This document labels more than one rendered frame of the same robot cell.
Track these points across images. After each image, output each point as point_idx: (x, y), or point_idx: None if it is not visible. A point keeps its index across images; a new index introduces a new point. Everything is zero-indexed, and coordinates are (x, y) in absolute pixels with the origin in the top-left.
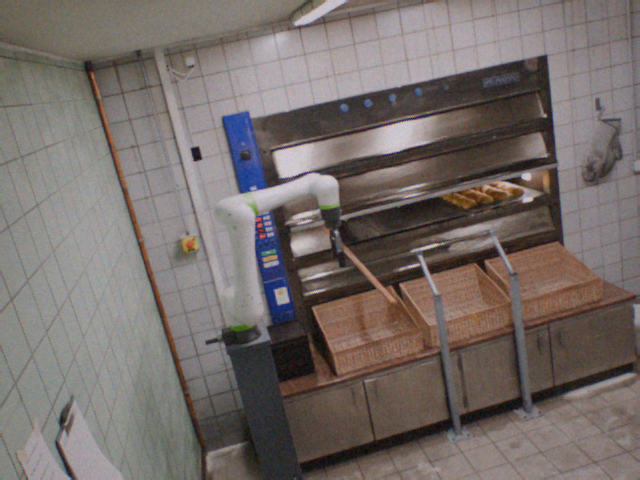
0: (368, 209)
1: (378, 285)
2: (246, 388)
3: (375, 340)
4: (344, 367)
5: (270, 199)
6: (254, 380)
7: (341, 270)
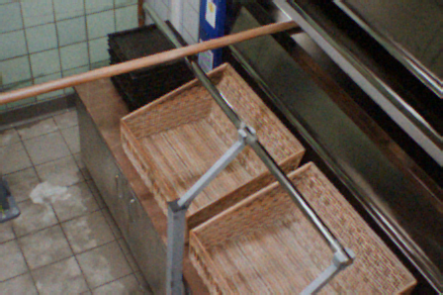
0: (286, 3)
1: (38, 84)
2: None
3: (150, 162)
4: (126, 147)
5: None
6: None
7: (171, 42)
